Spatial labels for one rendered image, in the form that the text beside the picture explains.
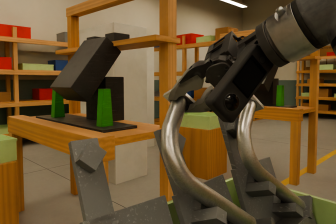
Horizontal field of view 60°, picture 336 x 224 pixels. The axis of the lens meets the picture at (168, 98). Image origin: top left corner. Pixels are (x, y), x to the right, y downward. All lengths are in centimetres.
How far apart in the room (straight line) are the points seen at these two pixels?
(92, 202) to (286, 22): 37
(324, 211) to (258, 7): 1195
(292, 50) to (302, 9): 5
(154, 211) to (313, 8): 38
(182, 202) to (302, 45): 31
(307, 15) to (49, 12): 676
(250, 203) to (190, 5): 962
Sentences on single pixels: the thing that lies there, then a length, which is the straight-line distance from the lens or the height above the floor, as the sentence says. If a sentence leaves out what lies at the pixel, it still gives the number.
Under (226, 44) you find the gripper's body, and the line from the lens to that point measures 48.
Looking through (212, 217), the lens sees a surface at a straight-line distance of 51.
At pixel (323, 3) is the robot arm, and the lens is 41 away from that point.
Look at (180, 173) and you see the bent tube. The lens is 47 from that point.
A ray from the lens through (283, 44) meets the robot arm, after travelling 42.
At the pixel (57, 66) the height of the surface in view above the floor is 151.
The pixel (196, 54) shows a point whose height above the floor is 182.
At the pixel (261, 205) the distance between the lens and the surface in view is 71.
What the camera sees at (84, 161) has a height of 111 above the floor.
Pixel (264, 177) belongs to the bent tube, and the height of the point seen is 103.
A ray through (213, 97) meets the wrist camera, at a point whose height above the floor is 121.
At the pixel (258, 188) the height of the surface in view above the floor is 101.
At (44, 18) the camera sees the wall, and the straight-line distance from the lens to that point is 697.
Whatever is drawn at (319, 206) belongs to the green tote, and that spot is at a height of 94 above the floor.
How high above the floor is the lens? 123
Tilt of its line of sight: 3 degrees down
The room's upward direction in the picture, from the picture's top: straight up
